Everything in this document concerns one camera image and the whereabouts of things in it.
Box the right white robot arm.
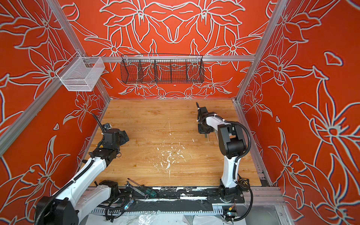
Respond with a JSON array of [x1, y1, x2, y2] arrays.
[[196, 103, 252, 203]]

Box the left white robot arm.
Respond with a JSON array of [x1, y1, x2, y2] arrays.
[[34, 123, 131, 225]]

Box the silver wrench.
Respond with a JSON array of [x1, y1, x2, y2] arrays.
[[126, 182, 149, 199]]

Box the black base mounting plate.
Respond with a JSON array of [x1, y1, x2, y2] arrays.
[[119, 186, 245, 203]]

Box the small green circuit board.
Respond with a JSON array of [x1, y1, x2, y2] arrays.
[[224, 207, 238, 219]]

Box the green handled screwdriver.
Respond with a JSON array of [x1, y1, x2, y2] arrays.
[[127, 178, 158, 198]]

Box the black wire mesh basket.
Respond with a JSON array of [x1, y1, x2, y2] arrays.
[[120, 54, 205, 84]]

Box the white wire mesh basket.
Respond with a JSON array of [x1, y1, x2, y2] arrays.
[[56, 57, 105, 92]]

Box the white slotted cable duct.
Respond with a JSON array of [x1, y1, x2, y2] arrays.
[[90, 205, 224, 216]]

